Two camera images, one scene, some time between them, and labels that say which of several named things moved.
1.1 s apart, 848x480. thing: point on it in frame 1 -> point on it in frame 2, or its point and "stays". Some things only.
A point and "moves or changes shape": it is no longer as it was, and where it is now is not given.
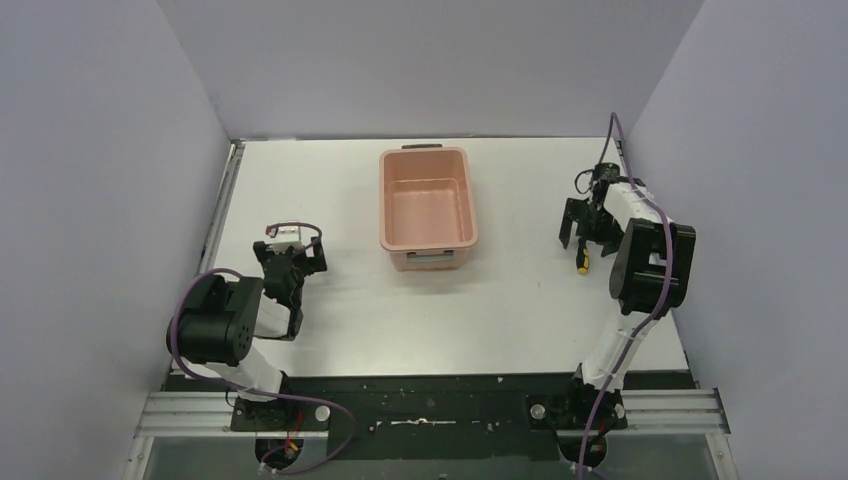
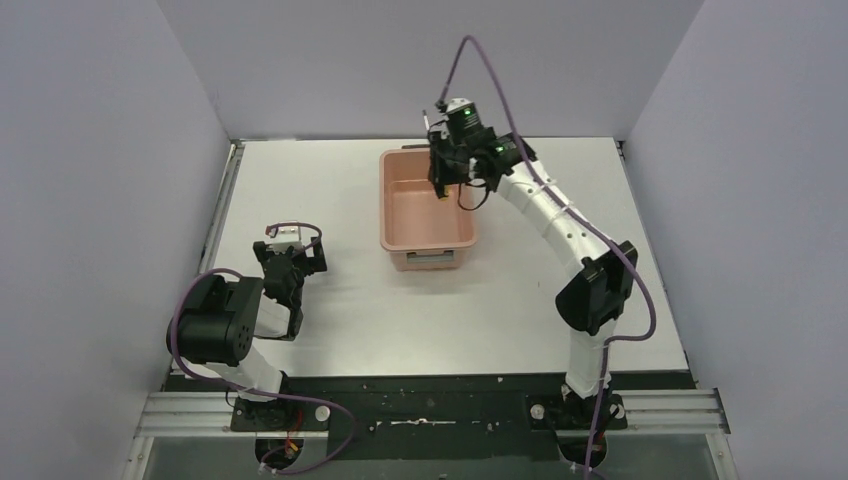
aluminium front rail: (645, 413) stays
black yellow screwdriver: (582, 256) moves or changes shape
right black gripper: (584, 213) -> (444, 168)
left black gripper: (289, 263) stays
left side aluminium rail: (208, 257) stays
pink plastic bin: (426, 207) stays
